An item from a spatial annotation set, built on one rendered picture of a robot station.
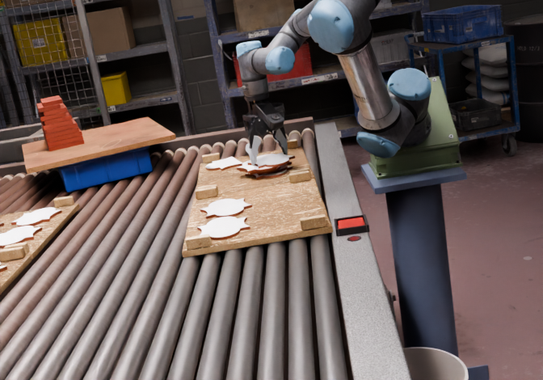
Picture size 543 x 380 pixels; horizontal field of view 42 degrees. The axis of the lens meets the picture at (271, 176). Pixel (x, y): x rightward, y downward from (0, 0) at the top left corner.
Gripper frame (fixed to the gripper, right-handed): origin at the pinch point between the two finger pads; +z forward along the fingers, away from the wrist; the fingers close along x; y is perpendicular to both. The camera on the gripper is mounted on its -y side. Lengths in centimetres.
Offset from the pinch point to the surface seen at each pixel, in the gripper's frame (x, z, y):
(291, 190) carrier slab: 5.8, 4.0, -21.5
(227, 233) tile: 33, 3, -40
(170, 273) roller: 50, 6, -44
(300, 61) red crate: -206, 20, 340
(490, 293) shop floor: -112, 98, 34
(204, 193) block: 25.1, 2.4, -5.6
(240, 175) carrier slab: 8.1, 4.0, 6.4
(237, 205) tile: 22.6, 3.1, -22.7
